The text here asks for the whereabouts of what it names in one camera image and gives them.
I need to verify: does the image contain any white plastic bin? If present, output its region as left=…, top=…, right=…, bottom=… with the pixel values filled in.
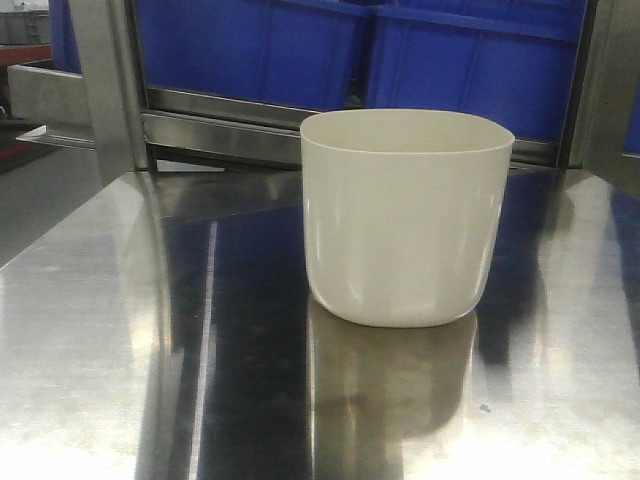
left=300, top=109, right=515, bottom=328

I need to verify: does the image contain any blue crate behind left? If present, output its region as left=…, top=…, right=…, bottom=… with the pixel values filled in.
left=134, top=1, right=370, bottom=110

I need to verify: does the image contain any blue crate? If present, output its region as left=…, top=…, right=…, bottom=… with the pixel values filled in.
left=134, top=1, right=370, bottom=110
left=364, top=1, right=586, bottom=142

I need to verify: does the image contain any blue crate behind right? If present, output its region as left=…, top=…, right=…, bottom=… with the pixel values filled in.
left=364, top=1, right=586, bottom=142

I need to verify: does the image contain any stainless steel shelf frame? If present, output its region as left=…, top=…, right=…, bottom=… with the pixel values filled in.
left=8, top=1, right=639, bottom=192

